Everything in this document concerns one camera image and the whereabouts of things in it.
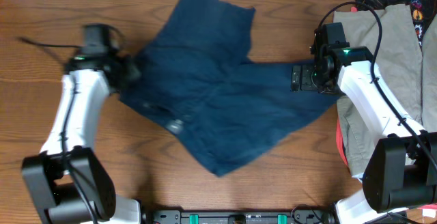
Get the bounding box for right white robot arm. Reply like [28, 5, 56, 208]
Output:
[291, 45, 436, 223]

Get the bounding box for red garment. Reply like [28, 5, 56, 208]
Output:
[335, 120, 348, 166]

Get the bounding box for black patterned garment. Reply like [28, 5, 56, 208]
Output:
[355, 0, 436, 47]

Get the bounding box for khaki beige shorts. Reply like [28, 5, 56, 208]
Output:
[337, 4, 436, 178]

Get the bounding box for navy blue shorts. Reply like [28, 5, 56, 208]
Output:
[120, 0, 337, 176]

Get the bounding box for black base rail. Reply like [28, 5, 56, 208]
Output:
[141, 205, 340, 224]

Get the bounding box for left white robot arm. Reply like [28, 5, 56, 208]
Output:
[21, 55, 142, 223]

